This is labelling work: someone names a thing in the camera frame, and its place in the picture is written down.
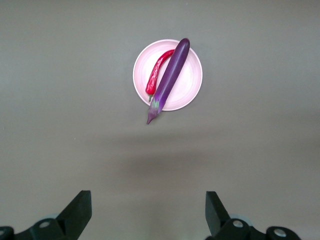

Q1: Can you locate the red chili pepper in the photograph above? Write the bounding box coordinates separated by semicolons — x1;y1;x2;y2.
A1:
145;49;176;102

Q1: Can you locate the brown table cover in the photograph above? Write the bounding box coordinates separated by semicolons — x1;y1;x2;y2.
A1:
0;0;320;240

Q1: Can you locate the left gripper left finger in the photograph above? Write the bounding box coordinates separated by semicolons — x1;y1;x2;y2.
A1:
0;190;92;240

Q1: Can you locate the pink round plate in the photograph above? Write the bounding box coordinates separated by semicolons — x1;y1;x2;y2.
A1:
132;39;204;112

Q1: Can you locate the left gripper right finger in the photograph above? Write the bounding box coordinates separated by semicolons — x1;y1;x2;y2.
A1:
205;191;300;240

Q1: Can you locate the purple eggplant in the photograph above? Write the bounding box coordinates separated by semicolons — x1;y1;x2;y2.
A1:
146;37;191;125

